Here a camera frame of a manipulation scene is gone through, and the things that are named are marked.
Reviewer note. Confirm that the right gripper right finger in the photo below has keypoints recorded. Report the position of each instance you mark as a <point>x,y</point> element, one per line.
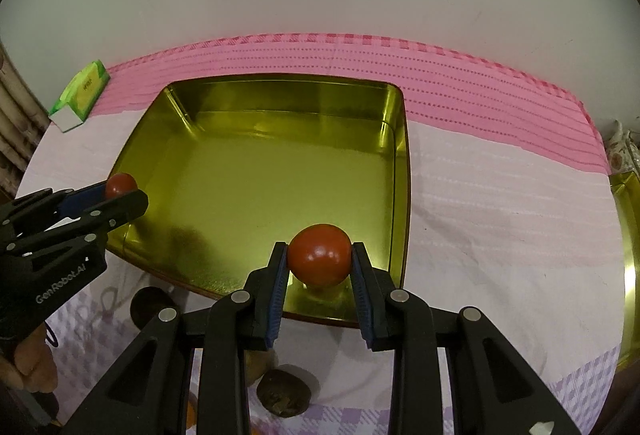
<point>493,389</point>

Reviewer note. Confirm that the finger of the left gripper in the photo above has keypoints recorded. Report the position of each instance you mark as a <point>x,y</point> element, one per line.
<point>54,210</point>
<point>123,209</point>

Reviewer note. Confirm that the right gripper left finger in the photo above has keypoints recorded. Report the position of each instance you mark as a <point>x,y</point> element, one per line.
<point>146,390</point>

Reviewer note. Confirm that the red cherry tomato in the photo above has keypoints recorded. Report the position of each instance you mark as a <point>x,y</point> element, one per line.
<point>320,256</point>
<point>119,184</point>

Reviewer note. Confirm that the left hand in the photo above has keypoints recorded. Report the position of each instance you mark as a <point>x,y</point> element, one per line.
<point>33,368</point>

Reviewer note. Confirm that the dark passion fruit near tin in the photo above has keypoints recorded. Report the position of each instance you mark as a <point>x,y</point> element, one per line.
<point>147,303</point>

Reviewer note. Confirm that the beige radiator at left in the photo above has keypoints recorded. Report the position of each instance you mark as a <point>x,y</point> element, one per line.
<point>23,122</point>

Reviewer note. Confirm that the brown longan front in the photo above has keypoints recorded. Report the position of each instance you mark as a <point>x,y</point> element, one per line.
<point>257,363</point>

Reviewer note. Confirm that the green white small carton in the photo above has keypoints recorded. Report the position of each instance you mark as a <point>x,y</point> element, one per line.
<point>73,106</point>

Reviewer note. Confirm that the dark passion fruit right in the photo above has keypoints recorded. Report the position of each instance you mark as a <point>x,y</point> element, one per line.
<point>283,394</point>

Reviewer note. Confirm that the pink purple checkered tablecloth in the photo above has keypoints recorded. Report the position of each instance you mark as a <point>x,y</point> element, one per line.
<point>512,210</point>

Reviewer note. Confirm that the red toffee tin box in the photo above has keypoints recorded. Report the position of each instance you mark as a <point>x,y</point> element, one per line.
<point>232,165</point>

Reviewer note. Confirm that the gold tin lid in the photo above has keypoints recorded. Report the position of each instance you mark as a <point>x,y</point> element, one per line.
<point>625,190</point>

